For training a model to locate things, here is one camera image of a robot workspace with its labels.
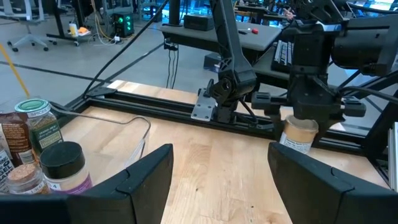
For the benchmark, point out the dark brown snack pack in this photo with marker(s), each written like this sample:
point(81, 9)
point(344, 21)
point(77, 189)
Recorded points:
point(14, 137)

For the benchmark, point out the silver aluminium bracket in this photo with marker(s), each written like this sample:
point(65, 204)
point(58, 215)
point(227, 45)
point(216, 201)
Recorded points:
point(203, 107)

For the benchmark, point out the purple label spice jar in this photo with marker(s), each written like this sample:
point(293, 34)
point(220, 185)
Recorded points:
point(63, 161)

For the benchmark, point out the clear plastic bin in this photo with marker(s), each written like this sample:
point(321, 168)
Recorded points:
point(124, 119)

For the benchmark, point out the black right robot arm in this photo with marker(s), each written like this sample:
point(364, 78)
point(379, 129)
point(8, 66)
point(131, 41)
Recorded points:
point(236, 71)

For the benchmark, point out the grey office chair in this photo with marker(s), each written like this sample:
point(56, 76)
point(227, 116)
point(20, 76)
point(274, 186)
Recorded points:
point(28, 31)

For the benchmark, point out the black computer keyboard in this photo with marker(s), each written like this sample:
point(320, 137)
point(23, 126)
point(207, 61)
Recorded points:
point(283, 54)

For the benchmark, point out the person's hand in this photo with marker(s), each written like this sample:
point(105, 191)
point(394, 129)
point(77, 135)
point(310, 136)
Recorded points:
point(289, 14)

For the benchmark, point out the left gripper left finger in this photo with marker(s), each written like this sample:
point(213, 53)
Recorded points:
point(93, 208)

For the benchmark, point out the black cart with orange items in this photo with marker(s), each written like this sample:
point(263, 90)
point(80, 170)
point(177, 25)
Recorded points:
point(79, 31)

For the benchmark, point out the green oregano spice jar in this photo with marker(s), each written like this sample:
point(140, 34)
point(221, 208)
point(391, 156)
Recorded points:
point(43, 130)

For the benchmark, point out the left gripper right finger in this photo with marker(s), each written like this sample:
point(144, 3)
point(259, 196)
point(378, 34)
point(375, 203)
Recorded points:
point(326, 202)

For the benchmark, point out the black background table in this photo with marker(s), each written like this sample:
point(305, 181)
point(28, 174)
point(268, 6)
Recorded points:
point(59, 18)

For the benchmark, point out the black aluminium table frame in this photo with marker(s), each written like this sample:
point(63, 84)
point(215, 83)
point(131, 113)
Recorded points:
point(155, 107)

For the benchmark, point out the grey desk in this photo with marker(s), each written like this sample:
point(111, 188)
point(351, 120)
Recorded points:
point(224, 34)

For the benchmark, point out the black device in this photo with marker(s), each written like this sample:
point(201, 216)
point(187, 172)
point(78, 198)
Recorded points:
point(199, 22)

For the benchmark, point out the small red object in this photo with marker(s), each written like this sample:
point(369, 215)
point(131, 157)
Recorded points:
point(255, 31)

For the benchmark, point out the orange label spice jar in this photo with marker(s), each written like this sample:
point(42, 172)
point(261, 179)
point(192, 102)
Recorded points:
point(25, 174)

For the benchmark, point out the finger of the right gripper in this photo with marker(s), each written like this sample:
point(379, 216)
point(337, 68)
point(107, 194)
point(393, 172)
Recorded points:
point(277, 126)
point(321, 130)

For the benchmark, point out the black computer tower green lights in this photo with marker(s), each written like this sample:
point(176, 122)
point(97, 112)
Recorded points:
point(122, 25)

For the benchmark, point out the tan lidded can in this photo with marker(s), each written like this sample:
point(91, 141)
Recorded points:
point(298, 133)

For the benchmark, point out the white aluminium extrusion piece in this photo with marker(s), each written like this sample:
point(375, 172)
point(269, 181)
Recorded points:
point(393, 155)

